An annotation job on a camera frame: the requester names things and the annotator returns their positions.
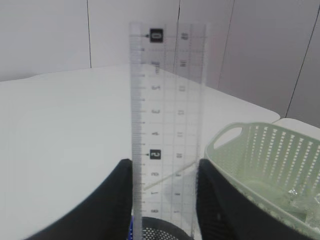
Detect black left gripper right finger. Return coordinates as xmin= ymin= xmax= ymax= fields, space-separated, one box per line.
xmin=196 ymin=159 xmax=318 ymax=240

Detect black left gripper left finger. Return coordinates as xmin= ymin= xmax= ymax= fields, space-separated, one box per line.
xmin=29 ymin=159 xmax=133 ymax=240

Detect clear plastic sheet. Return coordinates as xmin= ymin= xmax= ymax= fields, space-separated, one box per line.
xmin=284 ymin=189 xmax=320 ymax=228

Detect clear plastic ruler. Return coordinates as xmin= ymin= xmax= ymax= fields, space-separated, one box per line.
xmin=129 ymin=22 xmax=208 ymax=240

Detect blue safety scissors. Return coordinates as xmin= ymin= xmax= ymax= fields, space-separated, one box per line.
xmin=127 ymin=215 xmax=134 ymax=240

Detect black mesh pen holder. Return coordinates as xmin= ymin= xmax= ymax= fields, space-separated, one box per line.
xmin=142 ymin=216 xmax=193 ymax=240

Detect green plastic woven basket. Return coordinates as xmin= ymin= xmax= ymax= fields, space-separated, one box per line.
xmin=203 ymin=121 xmax=320 ymax=240

